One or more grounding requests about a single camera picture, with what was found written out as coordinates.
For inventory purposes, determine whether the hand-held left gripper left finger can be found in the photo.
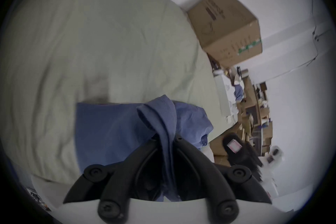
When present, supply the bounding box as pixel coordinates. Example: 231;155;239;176
63;138;159;222

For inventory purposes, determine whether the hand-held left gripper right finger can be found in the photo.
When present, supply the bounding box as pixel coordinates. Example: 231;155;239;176
173;136;272;223

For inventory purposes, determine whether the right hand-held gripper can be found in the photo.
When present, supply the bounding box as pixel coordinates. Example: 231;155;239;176
223;132;283;197

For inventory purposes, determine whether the blue shirt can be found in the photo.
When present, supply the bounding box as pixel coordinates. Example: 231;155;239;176
76;95;214;202

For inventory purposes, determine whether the pile of brown cartons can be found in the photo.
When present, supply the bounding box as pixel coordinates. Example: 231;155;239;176
210;67;274;167

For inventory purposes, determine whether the large brown carton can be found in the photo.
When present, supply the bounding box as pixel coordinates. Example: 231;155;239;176
187;0;263;70

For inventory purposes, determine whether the bed with pale green sheet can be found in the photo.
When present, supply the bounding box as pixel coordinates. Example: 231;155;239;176
0;0;238;190

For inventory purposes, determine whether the black wall cable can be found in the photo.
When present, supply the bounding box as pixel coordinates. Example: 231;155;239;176
265;0;330;80

